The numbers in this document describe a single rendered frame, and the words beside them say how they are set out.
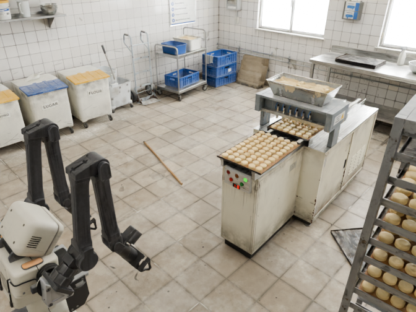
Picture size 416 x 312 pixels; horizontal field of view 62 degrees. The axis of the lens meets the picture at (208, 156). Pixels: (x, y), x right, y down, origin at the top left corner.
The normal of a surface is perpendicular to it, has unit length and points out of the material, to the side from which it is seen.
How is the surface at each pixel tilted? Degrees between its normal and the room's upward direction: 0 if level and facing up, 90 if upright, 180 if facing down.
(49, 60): 90
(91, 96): 92
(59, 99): 91
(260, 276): 0
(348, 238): 0
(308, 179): 90
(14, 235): 47
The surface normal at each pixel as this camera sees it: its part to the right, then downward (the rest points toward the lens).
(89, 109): 0.66, 0.41
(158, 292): 0.00, -0.87
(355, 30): -0.70, 0.36
